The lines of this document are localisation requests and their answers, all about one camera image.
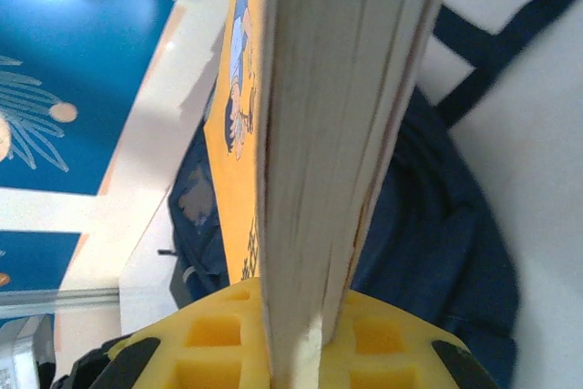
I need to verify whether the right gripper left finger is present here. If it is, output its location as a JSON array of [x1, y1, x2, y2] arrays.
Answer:
[[52, 277, 277, 389]]

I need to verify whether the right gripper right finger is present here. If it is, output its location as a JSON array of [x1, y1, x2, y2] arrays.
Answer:
[[321, 291, 502, 389]]

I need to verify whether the navy blue backpack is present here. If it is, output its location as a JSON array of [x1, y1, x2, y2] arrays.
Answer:
[[158, 0, 583, 389]]

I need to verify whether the yellow book with cartoon cover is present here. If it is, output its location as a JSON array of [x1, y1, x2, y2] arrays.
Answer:
[[202, 0, 459, 389]]

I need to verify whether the aluminium frame post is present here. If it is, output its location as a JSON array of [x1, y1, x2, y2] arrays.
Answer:
[[0, 287, 125, 320]]

